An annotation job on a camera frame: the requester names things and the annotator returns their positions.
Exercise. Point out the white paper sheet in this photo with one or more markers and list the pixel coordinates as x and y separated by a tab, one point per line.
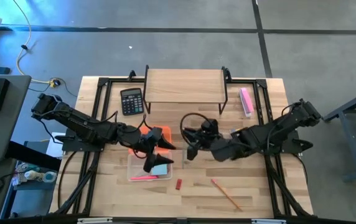
53	146

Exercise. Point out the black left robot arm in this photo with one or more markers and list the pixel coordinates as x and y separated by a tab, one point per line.
84	126

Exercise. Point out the silver aluminium bracket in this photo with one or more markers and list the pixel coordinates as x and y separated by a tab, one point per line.
94	221

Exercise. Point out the clear pencil box orange lid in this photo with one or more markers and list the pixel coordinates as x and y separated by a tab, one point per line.
134	165

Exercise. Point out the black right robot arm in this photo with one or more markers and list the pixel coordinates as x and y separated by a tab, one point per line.
259	137

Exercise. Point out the clear plastic bottle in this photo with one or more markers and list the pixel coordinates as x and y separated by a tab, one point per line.
41	176

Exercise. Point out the black desk calculator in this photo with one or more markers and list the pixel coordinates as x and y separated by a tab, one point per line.
132	102

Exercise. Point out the wooden shelf riser black legs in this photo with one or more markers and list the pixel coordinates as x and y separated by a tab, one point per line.
184	85

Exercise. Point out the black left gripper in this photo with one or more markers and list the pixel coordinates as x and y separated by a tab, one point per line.
151	140

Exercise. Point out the black metal table frame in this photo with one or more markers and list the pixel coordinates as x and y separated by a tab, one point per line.
103	99

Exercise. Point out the blue sticky note pad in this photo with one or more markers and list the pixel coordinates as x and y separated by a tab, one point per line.
160	170

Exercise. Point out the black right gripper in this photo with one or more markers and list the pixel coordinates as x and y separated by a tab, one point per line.
207	137

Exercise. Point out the pink highlighter pen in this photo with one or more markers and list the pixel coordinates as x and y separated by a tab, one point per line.
143	178

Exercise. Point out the grey side desk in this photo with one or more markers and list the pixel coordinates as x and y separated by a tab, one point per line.
0	133

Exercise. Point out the blue grey metal table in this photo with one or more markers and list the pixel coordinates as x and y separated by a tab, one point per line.
349	130

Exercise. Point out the orange wooden pencil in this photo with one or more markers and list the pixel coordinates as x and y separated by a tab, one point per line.
226	194

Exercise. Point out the red rubber eraser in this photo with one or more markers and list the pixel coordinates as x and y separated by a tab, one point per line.
178	184

